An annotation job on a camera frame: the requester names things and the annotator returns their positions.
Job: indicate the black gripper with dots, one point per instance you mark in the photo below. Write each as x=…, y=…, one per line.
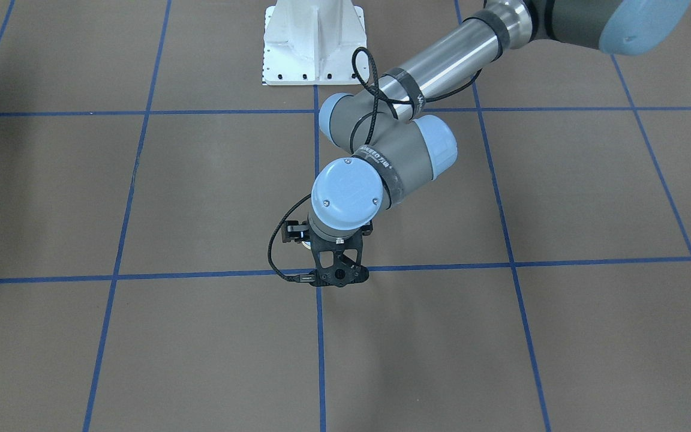
x=293, y=232

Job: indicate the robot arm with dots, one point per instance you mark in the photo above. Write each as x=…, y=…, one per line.
x=394, y=148

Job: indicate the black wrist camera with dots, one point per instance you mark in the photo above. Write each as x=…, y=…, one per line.
x=336, y=264

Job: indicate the white camera pillar with base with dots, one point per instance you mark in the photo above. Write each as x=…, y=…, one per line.
x=311, y=43

